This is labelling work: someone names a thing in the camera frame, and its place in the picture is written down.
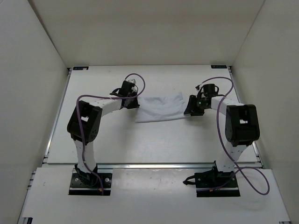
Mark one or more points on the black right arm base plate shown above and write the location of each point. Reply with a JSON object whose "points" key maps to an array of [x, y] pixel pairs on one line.
{"points": [[207, 184]]}

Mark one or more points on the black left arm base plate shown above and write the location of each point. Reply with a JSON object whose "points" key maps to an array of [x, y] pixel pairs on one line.
{"points": [[80, 187]]}

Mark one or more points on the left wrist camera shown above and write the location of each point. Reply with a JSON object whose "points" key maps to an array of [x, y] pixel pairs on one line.
{"points": [[132, 81]]}

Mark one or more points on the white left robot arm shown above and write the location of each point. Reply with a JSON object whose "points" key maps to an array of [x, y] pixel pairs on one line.
{"points": [[85, 121]]}

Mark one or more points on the white skirt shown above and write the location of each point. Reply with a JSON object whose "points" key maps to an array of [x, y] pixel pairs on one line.
{"points": [[156, 109]]}

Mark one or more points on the corner label sticker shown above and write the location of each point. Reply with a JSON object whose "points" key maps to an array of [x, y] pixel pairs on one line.
{"points": [[218, 66], [80, 68]]}

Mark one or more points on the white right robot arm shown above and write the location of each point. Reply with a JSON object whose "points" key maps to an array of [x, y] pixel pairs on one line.
{"points": [[232, 151]]}

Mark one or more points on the left corner label sticker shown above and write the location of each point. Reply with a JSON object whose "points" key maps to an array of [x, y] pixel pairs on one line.
{"points": [[80, 68]]}

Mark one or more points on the front aluminium rail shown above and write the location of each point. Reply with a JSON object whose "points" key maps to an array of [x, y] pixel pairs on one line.
{"points": [[154, 165]]}

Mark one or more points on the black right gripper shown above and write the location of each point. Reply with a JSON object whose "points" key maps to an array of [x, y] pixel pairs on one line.
{"points": [[191, 109]]}

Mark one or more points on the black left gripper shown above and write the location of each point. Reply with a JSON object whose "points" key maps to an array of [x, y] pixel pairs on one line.
{"points": [[134, 105]]}

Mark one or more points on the right corner label sticker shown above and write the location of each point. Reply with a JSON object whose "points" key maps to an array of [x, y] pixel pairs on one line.
{"points": [[218, 66]]}

